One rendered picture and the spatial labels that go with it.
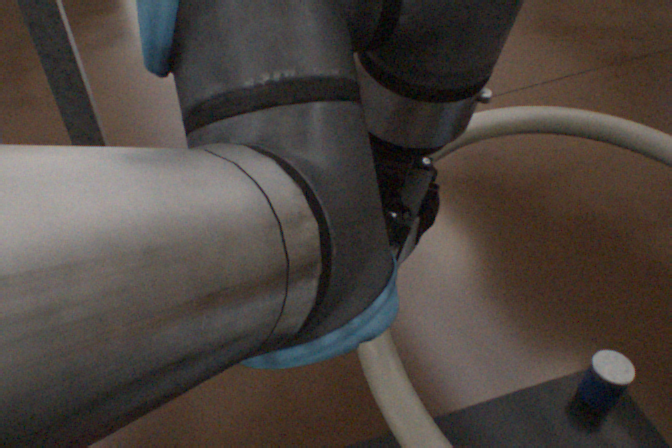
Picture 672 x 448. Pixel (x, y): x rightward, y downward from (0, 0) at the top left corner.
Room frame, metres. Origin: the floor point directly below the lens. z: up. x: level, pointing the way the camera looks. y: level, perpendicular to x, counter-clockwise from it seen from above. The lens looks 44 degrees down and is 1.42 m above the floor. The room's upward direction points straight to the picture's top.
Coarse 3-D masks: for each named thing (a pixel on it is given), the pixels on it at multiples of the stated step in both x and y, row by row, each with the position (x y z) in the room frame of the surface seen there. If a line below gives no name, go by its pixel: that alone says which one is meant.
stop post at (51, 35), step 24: (24, 0) 1.28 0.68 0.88; (48, 0) 1.29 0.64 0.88; (48, 24) 1.28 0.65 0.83; (48, 48) 1.28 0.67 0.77; (72, 48) 1.30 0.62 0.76; (48, 72) 1.27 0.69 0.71; (72, 72) 1.29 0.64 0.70; (72, 96) 1.28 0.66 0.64; (72, 120) 1.28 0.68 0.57; (96, 120) 1.30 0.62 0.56; (72, 144) 1.27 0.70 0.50; (96, 144) 1.29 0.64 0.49
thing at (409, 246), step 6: (414, 222) 0.38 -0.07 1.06; (414, 228) 0.38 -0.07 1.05; (414, 234) 0.38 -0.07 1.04; (408, 240) 0.38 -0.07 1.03; (414, 240) 0.38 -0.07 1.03; (408, 246) 0.38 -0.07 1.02; (414, 246) 0.38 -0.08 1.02; (396, 252) 0.36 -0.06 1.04; (402, 252) 0.37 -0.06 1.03; (408, 252) 0.39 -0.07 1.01; (402, 258) 0.38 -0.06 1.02
